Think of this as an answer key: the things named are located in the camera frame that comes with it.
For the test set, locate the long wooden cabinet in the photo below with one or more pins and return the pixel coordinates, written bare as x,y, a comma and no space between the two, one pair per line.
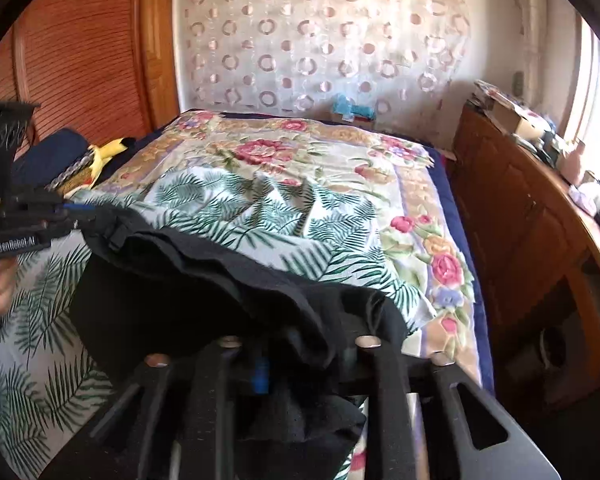
520,240

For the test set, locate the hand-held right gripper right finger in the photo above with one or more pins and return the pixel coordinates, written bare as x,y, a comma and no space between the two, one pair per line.
395,410

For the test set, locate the cardboard box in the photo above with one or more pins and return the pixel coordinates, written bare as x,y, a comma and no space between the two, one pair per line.
512,117

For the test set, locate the window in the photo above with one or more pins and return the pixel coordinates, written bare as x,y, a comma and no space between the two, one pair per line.
597,95

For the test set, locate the yellow plush toy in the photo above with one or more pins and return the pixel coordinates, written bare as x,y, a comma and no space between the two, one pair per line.
110,152

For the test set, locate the navy folded garment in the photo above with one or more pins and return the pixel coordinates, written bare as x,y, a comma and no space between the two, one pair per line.
50,160

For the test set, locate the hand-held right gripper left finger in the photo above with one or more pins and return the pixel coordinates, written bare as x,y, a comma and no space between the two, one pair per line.
215,410

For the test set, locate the floral quilt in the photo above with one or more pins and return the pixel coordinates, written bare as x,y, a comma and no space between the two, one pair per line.
330,170

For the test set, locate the teal box by curtain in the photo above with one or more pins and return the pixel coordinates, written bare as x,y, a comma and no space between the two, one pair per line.
352,108

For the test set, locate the pink bottle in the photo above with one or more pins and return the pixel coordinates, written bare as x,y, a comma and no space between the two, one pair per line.
574,162

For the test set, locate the black printed t-shirt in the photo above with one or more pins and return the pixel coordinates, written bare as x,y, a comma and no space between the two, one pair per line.
195,300

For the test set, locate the yellow folded blanket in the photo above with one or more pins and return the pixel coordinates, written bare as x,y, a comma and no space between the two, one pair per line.
80,180

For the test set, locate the circle patterned sheer curtain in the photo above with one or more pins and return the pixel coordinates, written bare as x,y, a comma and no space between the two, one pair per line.
320,40

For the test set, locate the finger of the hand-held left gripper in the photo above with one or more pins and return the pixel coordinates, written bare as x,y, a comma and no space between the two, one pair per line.
92,220

